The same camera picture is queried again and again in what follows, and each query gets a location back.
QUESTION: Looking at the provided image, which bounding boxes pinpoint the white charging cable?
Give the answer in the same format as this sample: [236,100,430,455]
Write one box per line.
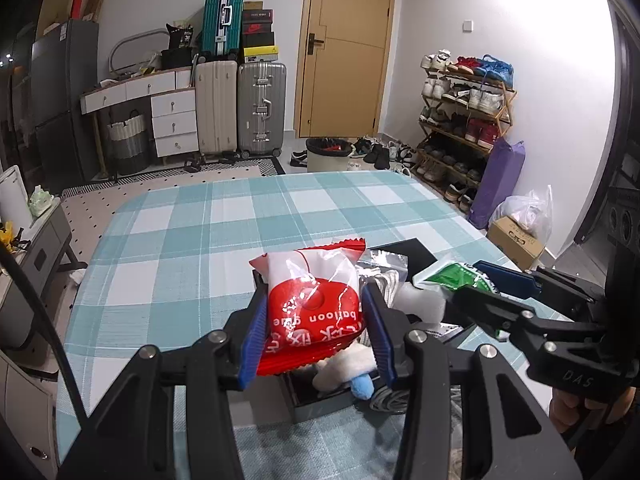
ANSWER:
[369,382,412,414]

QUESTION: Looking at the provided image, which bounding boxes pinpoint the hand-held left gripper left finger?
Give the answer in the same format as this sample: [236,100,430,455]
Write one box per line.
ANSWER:
[57,269,271,480]

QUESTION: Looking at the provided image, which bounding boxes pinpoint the green tissue pack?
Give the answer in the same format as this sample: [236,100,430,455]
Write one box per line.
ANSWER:
[29,185,62,216]

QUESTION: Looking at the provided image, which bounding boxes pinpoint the rows of shoes on rack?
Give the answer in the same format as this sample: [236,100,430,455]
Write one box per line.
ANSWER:
[419,50,516,212]

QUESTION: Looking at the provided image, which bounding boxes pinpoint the waste basket with black liner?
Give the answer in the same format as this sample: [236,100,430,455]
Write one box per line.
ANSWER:
[305,137,354,174]

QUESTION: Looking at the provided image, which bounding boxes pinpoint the black bag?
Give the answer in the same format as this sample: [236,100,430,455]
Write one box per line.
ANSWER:
[166,22,196,54]

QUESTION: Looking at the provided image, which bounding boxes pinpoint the wooden shoe rack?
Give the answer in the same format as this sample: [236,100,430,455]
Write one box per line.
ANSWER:
[417,67,517,202]

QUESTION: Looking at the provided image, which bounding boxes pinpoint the teal suitcase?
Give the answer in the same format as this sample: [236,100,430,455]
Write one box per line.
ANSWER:
[201,0,246,61]

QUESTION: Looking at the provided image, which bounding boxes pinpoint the woven laundry basket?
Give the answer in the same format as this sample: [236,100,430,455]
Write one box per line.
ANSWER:
[102,110,152,176]

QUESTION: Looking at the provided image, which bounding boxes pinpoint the teal checked tablecloth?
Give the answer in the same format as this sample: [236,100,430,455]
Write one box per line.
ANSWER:
[55,170,551,480]

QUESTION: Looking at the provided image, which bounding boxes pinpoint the white medicine sachet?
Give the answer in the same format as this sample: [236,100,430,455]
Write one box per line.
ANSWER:
[425,321,477,347]

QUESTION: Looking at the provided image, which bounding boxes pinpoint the person's right hand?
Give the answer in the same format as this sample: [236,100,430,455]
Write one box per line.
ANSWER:
[547,385,636,436]

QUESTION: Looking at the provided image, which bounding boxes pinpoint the red and white snack packet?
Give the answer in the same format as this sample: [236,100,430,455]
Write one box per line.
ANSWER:
[248,238,367,377]

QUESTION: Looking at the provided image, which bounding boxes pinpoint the patterned rug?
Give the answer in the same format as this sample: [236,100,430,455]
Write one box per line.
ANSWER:
[60,157,286,197]

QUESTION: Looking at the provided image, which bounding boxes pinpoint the grey tube frame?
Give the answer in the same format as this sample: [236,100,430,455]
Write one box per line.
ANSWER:
[108,29,171,74]

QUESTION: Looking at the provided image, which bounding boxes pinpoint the black cardboard box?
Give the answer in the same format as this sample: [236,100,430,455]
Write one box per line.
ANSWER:
[252,238,482,424]

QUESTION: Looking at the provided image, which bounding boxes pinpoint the white plush toy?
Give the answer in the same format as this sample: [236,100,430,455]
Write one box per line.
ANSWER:
[312,347,379,402]

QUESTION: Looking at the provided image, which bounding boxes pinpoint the beige suitcase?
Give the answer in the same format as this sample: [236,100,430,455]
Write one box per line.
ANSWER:
[194,59,240,157]

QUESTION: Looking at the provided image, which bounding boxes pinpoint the purple bag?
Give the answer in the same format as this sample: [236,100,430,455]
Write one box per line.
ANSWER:
[468,137,526,231]

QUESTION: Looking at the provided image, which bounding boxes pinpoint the silver suitcase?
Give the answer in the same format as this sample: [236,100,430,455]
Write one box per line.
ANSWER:
[237,62,288,157]

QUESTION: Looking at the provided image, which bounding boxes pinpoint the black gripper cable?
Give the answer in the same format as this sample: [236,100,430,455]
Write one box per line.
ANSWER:
[0,242,88,423]

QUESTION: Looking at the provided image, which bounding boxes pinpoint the grey low cabinet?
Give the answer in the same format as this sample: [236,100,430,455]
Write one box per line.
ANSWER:
[0,205,89,366]

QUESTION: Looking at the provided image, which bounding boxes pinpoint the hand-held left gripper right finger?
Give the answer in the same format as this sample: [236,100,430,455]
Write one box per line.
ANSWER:
[361,280,576,480]

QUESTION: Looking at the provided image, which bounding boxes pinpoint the wooden door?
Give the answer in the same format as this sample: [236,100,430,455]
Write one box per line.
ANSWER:
[294,0,398,139]

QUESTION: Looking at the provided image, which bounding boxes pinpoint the stack of shoe boxes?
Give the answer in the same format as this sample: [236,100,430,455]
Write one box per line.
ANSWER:
[241,0,277,65]

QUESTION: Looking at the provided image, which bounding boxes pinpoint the grey refrigerator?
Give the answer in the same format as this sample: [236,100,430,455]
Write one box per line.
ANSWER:
[31,19,100,194]

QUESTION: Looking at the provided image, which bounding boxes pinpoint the white bin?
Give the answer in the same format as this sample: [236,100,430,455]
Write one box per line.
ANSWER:
[0,165,34,231]

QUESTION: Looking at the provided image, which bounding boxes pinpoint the clear silver plastic packet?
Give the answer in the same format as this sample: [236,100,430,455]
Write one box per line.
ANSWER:
[357,249,409,307]

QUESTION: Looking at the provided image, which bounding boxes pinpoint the white plastic bag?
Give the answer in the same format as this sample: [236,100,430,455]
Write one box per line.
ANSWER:
[500,185,554,242]

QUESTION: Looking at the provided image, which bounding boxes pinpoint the black slippers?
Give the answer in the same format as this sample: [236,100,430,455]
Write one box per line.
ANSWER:
[184,152,237,174]

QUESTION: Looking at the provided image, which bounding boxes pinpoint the dark glossy cabinet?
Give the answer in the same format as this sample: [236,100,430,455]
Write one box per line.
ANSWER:
[9,22,39,173]

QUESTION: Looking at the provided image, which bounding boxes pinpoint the tan flat carton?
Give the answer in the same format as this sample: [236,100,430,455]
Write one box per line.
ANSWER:
[36,0,77,41]

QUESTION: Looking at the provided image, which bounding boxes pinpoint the white desk with drawers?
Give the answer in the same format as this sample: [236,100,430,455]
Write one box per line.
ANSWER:
[80,67,199,159]

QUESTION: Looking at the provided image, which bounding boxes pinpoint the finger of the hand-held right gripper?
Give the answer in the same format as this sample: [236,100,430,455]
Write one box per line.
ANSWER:
[444,284,552,357]
[472,259,571,301]

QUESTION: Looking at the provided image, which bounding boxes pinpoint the green sachet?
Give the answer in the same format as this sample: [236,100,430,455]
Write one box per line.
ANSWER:
[412,261,497,295]

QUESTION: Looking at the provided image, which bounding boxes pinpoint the group of shoes on floor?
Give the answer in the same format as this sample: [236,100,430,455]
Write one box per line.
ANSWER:
[290,135,419,179]

